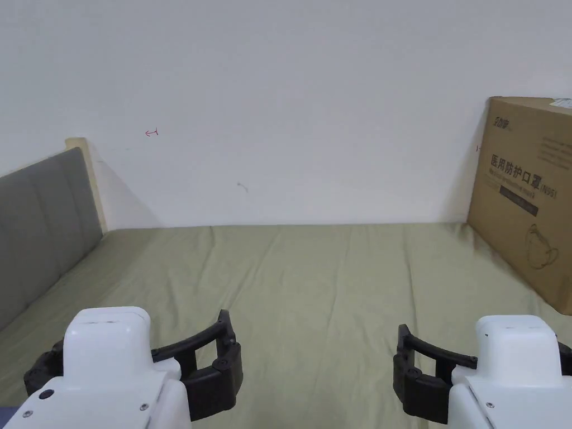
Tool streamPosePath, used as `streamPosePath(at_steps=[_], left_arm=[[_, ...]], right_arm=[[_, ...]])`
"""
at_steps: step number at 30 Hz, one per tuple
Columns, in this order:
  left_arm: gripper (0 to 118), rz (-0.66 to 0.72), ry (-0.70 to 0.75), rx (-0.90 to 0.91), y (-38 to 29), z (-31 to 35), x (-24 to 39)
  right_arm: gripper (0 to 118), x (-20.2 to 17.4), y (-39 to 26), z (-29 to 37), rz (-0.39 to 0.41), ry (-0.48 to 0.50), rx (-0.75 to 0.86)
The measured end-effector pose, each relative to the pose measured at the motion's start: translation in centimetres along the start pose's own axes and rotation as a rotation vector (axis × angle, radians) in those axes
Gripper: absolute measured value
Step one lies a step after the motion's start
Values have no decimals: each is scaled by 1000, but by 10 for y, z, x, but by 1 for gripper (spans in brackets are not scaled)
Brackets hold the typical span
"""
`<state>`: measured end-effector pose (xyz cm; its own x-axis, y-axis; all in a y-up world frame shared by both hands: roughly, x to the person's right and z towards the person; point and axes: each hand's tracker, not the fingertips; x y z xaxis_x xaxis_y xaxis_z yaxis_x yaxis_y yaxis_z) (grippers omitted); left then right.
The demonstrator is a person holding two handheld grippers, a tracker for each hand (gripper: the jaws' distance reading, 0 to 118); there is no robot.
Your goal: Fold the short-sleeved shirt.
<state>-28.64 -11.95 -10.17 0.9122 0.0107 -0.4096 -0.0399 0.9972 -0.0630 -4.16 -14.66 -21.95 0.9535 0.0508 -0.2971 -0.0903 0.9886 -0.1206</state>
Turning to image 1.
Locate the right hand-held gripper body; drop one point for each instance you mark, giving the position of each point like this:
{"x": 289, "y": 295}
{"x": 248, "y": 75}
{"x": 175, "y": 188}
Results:
{"x": 514, "y": 393}

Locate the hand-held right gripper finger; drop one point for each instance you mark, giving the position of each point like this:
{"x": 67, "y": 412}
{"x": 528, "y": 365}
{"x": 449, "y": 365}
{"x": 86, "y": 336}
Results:
{"x": 566, "y": 357}
{"x": 420, "y": 389}

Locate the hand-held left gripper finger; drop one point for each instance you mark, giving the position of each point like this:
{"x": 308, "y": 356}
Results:
{"x": 47, "y": 364}
{"x": 219, "y": 375}

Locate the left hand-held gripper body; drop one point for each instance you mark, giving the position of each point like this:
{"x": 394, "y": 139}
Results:
{"x": 107, "y": 384}

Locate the bed with pale green sheet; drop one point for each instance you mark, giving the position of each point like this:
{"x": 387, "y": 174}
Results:
{"x": 290, "y": 277}

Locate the grey padded headboard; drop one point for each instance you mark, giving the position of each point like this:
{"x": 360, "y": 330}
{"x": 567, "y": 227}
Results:
{"x": 40, "y": 223}

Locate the brown cardboard carton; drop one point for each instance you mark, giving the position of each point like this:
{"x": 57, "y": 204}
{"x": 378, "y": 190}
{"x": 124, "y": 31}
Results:
{"x": 523, "y": 192}

